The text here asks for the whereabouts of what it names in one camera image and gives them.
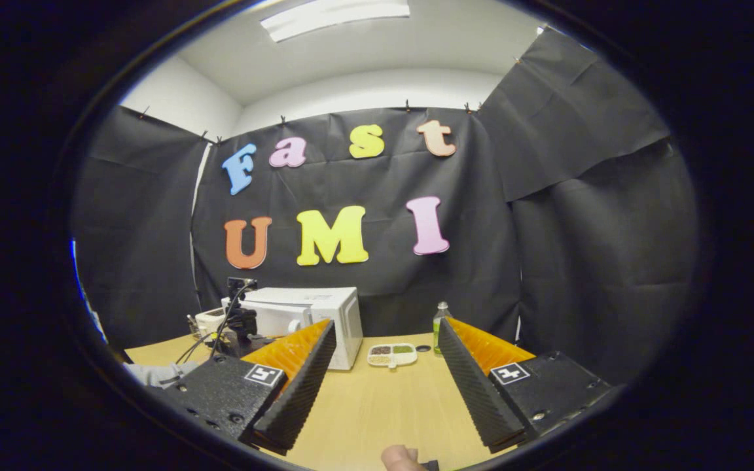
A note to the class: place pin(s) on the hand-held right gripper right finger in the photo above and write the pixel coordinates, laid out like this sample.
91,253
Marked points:
472,386

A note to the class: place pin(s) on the ceiling light panel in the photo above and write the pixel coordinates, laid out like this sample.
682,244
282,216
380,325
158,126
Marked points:
334,16

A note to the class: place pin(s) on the black backdrop cloth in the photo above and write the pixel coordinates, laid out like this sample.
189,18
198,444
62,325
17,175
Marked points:
580,261

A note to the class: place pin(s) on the cream white toaster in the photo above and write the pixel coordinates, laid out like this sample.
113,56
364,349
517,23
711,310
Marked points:
210,322

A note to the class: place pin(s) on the white divided dish with beans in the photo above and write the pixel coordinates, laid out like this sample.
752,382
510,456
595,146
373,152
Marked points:
392,356

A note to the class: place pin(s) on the green drink bottle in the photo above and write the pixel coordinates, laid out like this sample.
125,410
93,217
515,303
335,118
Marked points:
439,330

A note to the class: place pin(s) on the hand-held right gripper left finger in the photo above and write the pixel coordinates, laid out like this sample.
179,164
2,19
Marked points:
302,386

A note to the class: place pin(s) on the white microwave oven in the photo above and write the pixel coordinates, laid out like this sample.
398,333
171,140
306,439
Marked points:
341,327

